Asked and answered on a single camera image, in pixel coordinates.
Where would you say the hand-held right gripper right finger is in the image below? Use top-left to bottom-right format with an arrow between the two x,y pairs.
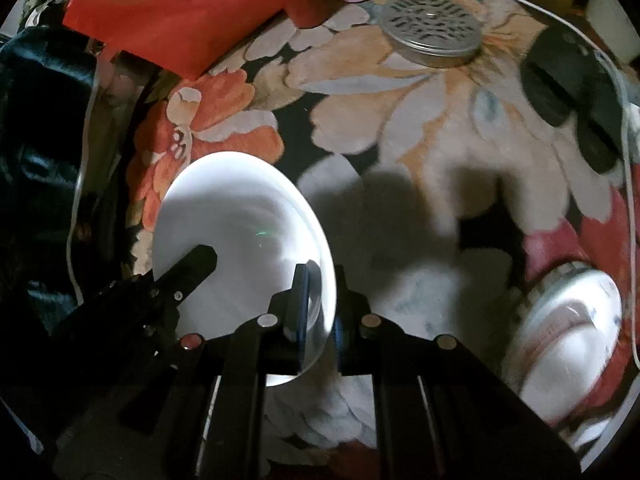
333,266 -> 584,480

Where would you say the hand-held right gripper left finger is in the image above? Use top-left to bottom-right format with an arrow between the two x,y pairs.
54,263 -> 312,480

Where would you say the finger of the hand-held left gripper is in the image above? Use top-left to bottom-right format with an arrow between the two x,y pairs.
155,244 -> 219,307

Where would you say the white bowl with red outside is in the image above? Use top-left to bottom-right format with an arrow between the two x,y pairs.
152,151 -> 336,387

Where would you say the white plate with dark petals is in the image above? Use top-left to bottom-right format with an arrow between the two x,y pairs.
502,260 -> 624,429

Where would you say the white bear print plate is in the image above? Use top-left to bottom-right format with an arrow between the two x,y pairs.
517,267 -> 624,425

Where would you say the teal velvet blanket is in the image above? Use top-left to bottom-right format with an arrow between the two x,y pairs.
0,26 -> 127,353

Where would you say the floral rug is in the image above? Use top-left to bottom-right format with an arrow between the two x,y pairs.
125,0 -> 640,480

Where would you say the red paper bag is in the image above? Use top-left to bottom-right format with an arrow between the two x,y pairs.
62,0 -> 287,82

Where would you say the round perforated metal tin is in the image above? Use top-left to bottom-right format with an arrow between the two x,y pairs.
379,0 -> 482,67

